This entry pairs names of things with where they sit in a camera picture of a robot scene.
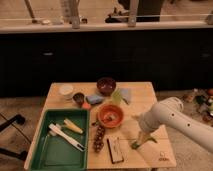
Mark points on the white kitchen utensil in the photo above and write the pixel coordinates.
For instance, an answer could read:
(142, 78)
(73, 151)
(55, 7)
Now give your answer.
(69, 139)

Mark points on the green pepper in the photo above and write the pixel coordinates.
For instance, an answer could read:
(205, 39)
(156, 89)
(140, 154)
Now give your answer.
(135, 145)

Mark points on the white cup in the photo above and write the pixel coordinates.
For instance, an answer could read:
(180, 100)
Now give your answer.
(66, 91)

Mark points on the bunch of dark grapes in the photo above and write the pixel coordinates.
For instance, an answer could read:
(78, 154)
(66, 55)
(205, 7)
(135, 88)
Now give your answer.
(98, 139)

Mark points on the green plastic tray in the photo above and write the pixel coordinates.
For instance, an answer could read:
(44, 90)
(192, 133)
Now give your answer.
(54, 153)

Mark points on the yellow corn cob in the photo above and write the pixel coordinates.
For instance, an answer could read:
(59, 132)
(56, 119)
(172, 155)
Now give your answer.
(70, 125)

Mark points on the black chair base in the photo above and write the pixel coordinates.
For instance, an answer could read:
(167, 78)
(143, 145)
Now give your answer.
(10, 129)

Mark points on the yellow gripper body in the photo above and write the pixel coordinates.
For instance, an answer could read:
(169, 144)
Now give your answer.
(143, 137)

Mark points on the small orange fruit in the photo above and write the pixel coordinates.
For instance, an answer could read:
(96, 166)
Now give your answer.
(86, 106)

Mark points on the green plastic cup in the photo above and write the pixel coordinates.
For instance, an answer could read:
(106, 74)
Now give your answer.
(116, 97)

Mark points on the dark red bowl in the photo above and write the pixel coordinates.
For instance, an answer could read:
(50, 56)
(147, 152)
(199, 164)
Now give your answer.
(106, 86)

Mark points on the small dark metal cup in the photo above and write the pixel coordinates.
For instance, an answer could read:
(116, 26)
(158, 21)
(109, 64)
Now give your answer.
(79, 98)

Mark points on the grey blue cloth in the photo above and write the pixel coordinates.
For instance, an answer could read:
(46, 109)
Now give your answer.
(126, 95)

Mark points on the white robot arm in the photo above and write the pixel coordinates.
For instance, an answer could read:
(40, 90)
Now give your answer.
(169, 112)

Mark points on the orange bowl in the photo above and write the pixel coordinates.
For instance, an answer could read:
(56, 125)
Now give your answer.
(110, 116)

